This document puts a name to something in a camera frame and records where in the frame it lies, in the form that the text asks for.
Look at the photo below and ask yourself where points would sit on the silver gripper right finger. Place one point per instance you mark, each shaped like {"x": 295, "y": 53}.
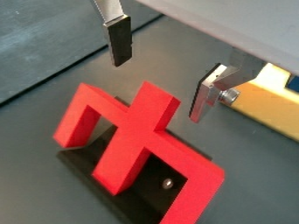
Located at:
{"x": 217, "y": 85}

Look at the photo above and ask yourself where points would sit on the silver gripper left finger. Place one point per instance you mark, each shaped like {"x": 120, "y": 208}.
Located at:
{"x": 116, "y": 29}

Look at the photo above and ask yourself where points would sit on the red trident-shaped block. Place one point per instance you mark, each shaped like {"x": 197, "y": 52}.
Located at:
{"x": 141, "y": 138}

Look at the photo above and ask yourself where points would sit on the yellow board base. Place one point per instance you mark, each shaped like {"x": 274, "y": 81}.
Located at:
{"x": 269, "y": 102}

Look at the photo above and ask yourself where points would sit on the blue rectangular bar block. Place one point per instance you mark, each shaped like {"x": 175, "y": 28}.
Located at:
{"x": 293, "y": 83}

